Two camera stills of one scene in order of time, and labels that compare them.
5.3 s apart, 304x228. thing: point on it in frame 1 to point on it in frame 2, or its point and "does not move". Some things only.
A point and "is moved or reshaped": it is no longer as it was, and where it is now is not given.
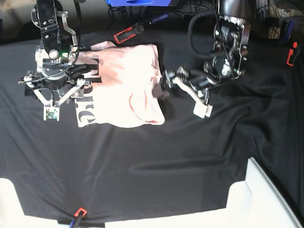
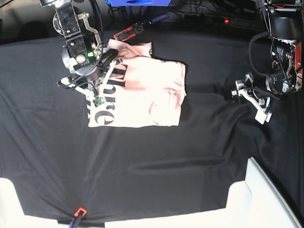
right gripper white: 161,90 to 247,87
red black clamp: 131,32 does not move
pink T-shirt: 119,92 is moved or reshaped
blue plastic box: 141,3 does not move
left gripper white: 51,109 to 96,86
